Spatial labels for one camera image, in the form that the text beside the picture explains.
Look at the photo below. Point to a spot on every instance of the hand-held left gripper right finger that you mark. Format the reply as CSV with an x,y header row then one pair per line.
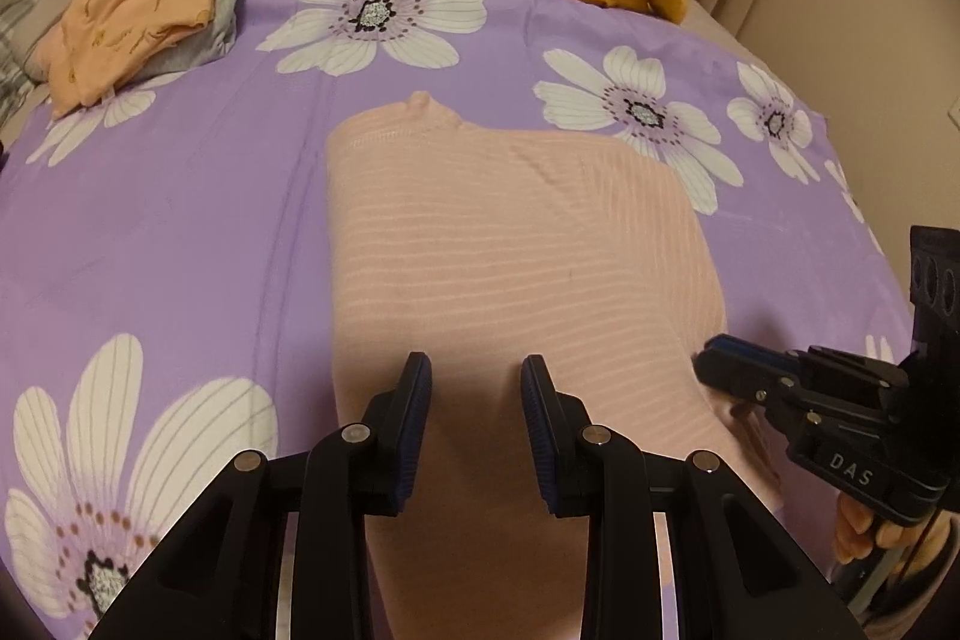
x,y
535,426

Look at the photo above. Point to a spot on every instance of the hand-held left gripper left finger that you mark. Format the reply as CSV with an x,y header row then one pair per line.
x,y
417,411

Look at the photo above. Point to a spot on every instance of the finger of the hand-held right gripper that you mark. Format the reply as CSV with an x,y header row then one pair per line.
x,y
731,377
750,351

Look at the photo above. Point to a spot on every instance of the pink knit garment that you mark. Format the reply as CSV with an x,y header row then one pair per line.
x,y
480,280

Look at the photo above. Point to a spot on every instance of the person's right hand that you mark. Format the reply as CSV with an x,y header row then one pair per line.
x,y
859,527

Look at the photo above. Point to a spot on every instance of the purple floral blanket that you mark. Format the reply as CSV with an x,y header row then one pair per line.
x,y
187,235

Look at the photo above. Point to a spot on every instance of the grey folded garment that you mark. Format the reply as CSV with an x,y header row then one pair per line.
x,y
225,3

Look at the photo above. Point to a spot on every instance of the orange printed folded garment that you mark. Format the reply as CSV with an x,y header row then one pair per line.
x,y
131,14

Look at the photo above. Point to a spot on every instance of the grey striped pillow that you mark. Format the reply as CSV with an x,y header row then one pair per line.
x,y
30,18

